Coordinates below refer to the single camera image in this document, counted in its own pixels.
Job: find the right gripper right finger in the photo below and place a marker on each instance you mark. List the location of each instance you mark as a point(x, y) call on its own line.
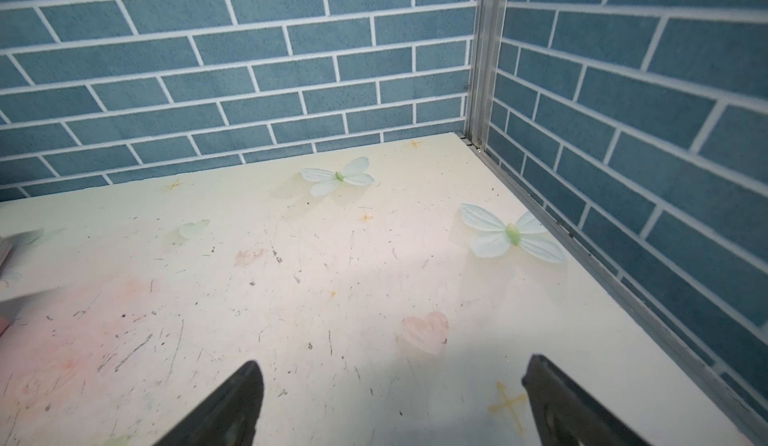
point(566, 414)

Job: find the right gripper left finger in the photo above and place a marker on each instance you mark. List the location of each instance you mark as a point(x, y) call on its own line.
point(228, 416)

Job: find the pink paper box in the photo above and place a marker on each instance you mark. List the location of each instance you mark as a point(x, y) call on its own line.
point(4, 324)

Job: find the pink pencil case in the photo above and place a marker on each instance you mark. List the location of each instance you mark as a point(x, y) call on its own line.
point(5, 249)

